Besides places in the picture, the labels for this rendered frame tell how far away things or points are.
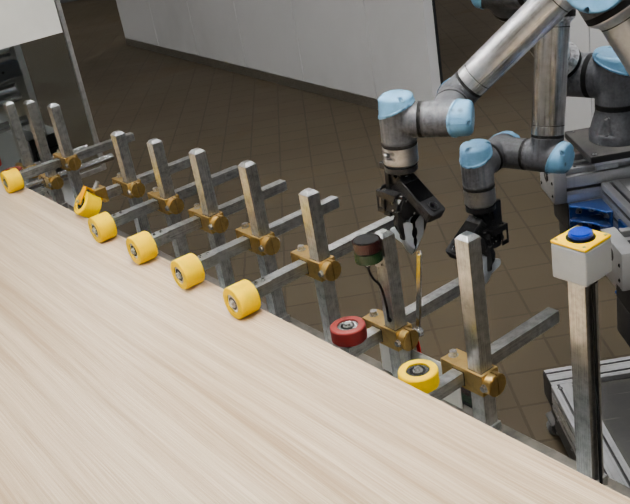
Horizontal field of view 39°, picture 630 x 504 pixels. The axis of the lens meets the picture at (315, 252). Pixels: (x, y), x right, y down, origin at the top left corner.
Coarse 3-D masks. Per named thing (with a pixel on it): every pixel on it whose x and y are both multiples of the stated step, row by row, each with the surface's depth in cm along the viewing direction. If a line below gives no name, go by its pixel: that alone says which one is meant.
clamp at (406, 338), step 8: (368, 320) 204; (376, 320) 203; (384, 328) 200; (400, 328) 198; (408, 328) 198; (384, 336) 201; (392, 336) 198; (400, 336) 197; (408, 336) 197; (416, 336) 198; (384, 344) 202; (392, 344) 200; (400, 344) 197; (408, 344) 197; (416, 344) 199
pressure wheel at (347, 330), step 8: (336, 320) 199; (344, 320) 198; (352, 320) 198; (360, 320) 197; (336, 328) 195; (344, 328) 196; (352, 328) 195; (360, 328) 194; (336, 336) 194; (344, 336) 193; (352, 336) 193; (360, 336) 194; (336, 344) 195; (344, 344) 194; (352, 344) 194
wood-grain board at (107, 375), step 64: (0, 192) 324; (0, 256) 268; (64, 256) 259; (128, 256) 252; (0, 320) 228; (64, 320) 222; (128, 320) 216; (192, 320) 211; (256, 320) 206; (0, 384) 199; (64, 384) 194; (128, 384) 190; (192, 384) 186; (256, 384) 182; (320, 384) 178; (384, 384) 174; (0, 448) 176; (64, 448) 172; (128, 448) 169; (192, 448) 166; (256, 448) 163; (320, 448) 160; (384, 448) 157; (448, 448) 154; (512, 448) 151
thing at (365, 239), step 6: (366, 234) 190; (372, 234) 189; (354, 240) 188; (360, 240) 187; (366, 240) 187; (372, 240) 186; (384, 258) 190; (378, 264) 192; (384, 264) 191; (372, 276) 191; (378, 282) 192; (384, 294) 194; (384, 300) 195; (390, 318) 197
